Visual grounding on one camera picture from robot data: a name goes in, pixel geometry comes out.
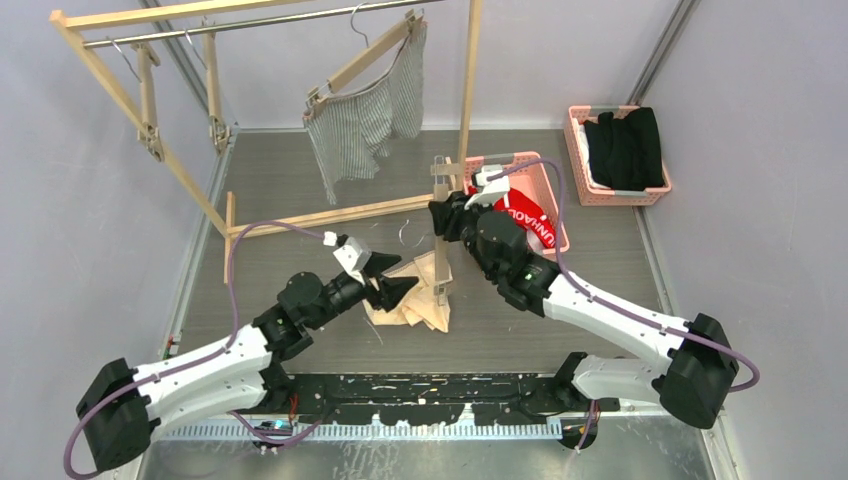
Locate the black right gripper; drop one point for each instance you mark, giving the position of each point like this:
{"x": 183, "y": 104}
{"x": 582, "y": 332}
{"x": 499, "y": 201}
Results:
{"x": 449, "y": 214}

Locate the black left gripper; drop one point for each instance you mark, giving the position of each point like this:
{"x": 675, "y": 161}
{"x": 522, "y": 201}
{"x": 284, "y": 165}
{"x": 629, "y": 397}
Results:
{"x": 392, "y": 290}

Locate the wooden hanger of beige underwear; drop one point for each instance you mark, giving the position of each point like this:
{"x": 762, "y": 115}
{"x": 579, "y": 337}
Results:
{"x": 444, "y": 184}

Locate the beige underwear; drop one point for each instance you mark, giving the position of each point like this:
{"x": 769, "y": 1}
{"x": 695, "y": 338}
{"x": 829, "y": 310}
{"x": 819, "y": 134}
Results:
{"x": 419, "y": 305}

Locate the red underwear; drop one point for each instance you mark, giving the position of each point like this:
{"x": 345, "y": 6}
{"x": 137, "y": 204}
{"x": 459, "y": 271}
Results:
{"x": 528, "y": 215}

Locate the grey striped underwear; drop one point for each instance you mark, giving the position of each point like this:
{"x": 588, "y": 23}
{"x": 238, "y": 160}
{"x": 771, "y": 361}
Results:
{"x": 351, "y": 132}

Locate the wooden hanger of striped underwear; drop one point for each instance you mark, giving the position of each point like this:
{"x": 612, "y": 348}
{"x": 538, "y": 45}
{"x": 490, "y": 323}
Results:
{"x": 372, "y": 52}

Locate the wooden hanger of red underwear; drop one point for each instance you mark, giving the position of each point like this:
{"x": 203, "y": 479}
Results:
{"x": 219, "y": 131}

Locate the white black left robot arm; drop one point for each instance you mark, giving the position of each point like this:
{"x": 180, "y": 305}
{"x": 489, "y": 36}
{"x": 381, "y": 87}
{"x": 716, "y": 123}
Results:
{"x": 125, "y": 409}

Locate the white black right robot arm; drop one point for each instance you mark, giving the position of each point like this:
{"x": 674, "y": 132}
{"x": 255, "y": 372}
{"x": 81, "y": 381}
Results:
{"x": 686, "y": 366}

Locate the empty wooden clip hanger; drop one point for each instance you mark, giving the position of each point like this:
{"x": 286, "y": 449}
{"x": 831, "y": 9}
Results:
{"x": 146, "y": 59}

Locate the near pink basket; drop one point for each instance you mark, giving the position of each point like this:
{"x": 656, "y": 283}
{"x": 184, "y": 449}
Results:
{"x": 533, "y": 181}

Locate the pink basket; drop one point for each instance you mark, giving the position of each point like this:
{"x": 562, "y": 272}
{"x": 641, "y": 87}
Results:
{"x": 591, "y": 193}
{"x": 533, "y": 181}

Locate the far pink basket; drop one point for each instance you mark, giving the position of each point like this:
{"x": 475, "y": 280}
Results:
{"x": 591, "y": 193}

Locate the black clothes in basket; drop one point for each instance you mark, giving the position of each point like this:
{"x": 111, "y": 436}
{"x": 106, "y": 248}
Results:
{"x": 625, "y": 153}

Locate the wooden clothes rack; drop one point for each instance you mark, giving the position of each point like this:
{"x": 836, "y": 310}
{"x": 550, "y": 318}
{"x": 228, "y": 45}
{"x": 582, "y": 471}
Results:
{"x": 71, "y": 29}

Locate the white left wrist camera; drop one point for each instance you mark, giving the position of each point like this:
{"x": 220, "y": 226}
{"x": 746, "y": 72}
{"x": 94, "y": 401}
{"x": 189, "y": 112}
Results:
{"x": 351, "y": 254}

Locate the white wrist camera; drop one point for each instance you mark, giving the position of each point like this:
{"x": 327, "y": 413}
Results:
{"x": 351, "y": 254}
{"x": 487, "y": 186}

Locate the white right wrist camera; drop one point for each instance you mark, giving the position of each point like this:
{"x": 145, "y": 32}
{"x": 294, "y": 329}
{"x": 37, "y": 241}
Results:
{"x": 487, "y": 186}

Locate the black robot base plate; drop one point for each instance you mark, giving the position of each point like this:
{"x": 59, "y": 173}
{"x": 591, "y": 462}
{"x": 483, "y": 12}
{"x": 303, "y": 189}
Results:
{"x": 423, "y": 399}

